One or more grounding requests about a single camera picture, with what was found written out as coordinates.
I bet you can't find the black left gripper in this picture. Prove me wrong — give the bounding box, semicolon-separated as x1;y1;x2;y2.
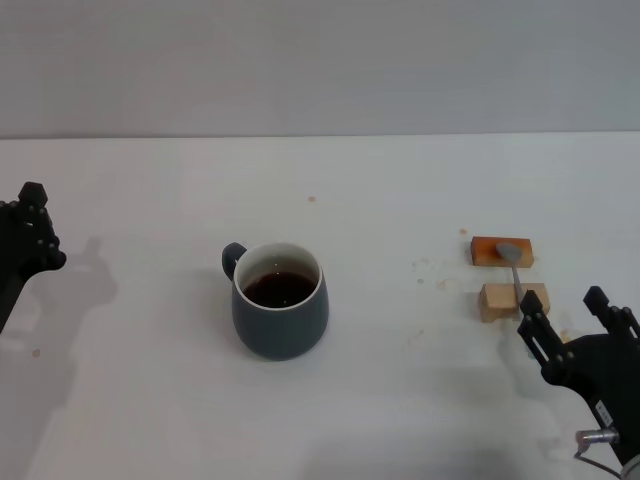
0;181;68;334

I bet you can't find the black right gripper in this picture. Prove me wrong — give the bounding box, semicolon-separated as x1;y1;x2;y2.
517;285;640;464

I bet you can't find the blue handled metal spoon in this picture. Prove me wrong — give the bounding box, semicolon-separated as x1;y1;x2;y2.
495;242;536;361

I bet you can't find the grey ceramic cup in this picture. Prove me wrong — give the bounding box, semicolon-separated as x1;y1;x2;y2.
221;241;331;361

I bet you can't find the light notched wooden block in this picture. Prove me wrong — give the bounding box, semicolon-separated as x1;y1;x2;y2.
478;282;552;325

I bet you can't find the orange stained wooden block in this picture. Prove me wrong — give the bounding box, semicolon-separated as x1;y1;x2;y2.
470;236;535;269

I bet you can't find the dark coffee liquid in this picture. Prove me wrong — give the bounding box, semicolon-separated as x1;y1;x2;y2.
242;271;319;309

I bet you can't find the grey gripper cable with connectors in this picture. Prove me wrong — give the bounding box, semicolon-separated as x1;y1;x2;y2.
572;427;624;475

